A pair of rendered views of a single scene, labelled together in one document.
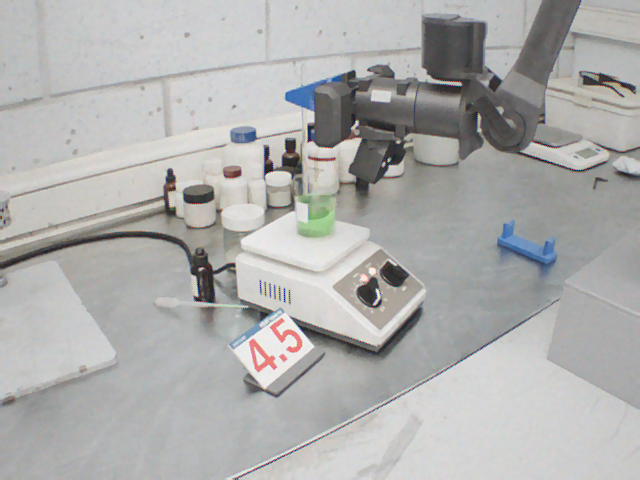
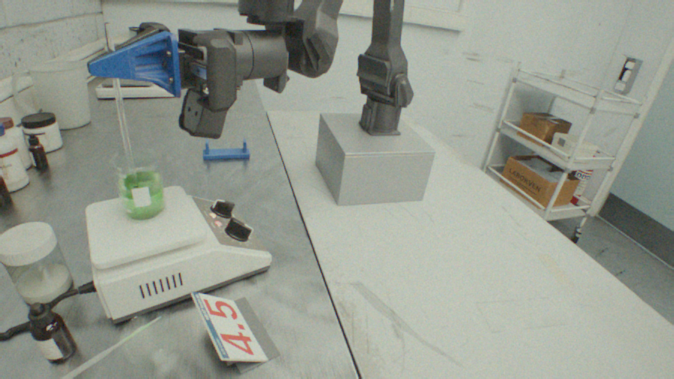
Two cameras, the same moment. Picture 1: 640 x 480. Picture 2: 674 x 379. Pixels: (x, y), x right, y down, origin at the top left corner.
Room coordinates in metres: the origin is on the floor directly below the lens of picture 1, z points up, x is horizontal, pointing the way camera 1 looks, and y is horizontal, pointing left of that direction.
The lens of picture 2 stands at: (0.38, 0.23, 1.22)
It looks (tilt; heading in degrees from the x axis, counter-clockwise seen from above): 30 degrees down; 287
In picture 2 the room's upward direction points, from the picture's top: 8 degrees clockwise
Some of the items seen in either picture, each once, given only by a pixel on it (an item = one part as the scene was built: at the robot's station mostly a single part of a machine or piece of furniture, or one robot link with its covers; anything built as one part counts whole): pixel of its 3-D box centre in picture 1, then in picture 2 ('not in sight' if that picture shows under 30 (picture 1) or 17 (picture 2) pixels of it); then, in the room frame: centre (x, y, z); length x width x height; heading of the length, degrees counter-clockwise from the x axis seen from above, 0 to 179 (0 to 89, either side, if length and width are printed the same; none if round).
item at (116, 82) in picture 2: (304, 148); (124, 128); (0.67, 0.02, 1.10); 0.01 x 0.01 x 0.20
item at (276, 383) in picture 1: (278, 349); (235, 324); (0.52, 0.04, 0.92); 0.09 x 0.06 x 0.04; 147
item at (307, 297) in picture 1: (324, 275); (171, 244); (0.65, -0.01, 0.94); 0.22 x 0.13 x 0.08; 57
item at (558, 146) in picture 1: (553, 144); (141, 85); (1.37, -0.58, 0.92); 0.26 x 0.19 x 0.05; 38
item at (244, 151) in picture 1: (244, 164); not in sight; (1.03, 0.13, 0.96); 0.07 x 0.07 x 0.13
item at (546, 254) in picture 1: (528, 240); (226, 148); (0.80, -0.32, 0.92); 0.10 x 0.03 x 0.04; 39
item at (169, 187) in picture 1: (171, 189); not in sight; (0.97, 0.26, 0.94); 0.03 x 0.03 x 0.08
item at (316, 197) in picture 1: (316, 204); (139, 183); (0.68, 0.00, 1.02); 0.06 x 0.05 x 0.08; 168
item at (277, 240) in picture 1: (306, 238); (143, 221); (0.67, 0.02, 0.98); 0.12 x 0.12 x 0.01; 57
